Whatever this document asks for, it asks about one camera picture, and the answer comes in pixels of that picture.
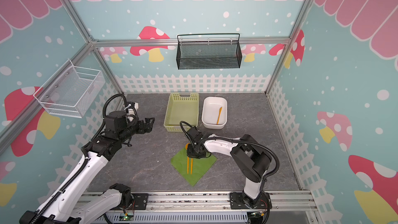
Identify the orange plastic spoon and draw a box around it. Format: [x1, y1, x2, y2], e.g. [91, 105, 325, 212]
[185, 143, 192, 174]

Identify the orange plastic fork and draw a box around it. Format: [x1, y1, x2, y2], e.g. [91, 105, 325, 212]
[190, 158, 193, 175]

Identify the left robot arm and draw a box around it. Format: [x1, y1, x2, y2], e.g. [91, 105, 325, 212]
[19, 94, 155, 224]

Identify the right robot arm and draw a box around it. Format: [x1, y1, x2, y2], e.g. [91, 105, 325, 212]
[179, 121, 280, 209]

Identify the green paper napkin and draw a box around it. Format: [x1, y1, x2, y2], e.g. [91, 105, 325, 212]
[171, 148, 217, 187]

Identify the green perforated plastic basket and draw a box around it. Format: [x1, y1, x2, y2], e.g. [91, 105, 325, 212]
[163, 92, 200, 132]

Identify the white plastic tub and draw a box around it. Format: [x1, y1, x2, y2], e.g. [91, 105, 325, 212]
[202, 96, 228, 130]

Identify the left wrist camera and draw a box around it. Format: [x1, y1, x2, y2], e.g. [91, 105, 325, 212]
[124, 102, 138, 121]

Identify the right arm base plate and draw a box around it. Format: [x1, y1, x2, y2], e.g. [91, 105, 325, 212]
[230, 191, 273, 209]

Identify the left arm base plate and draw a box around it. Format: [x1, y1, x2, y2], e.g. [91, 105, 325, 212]
[111, 193, 149, 211]

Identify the white wire mesh basket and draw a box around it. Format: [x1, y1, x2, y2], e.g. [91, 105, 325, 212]
[33, 60, 105, 118]

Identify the black wire mesh basket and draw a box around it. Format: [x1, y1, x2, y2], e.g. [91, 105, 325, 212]
[176, 33, 243, 69]

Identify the aluminium mounting rail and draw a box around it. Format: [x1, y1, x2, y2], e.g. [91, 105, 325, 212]
[75, 190, 322, 224]

